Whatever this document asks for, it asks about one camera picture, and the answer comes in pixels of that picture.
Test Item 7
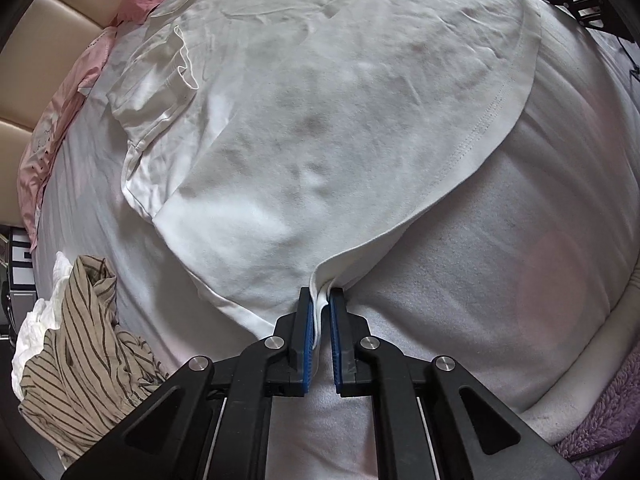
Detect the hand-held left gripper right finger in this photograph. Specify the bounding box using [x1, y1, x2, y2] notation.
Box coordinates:
[327, 288, 583, 480]

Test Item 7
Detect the beige striped garment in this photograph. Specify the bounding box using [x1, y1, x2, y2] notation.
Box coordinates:
[20, 255, 171, 461]

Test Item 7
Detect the light pink printed pillow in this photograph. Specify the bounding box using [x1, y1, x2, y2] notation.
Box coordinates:
[16, 25, 118, 253]

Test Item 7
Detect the white cloth pile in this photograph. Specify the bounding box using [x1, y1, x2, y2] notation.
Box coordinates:
[11, 250, 76, 401]

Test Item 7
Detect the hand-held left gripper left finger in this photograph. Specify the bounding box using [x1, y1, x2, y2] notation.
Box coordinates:
[60, 287, 317, 480]

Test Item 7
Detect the beige padded headboard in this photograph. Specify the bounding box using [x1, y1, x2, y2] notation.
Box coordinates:
[0, 0, 166, 226]

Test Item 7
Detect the black and white nightstand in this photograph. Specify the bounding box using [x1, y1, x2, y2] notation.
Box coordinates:
[0, 227, 38, 346]

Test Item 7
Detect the purple fuzzy garment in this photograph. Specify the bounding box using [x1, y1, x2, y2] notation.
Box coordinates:
[550, 345, 640, 480]

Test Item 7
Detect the white shirt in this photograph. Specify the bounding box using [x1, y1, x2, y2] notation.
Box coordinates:
[107, 0, 543, 341]

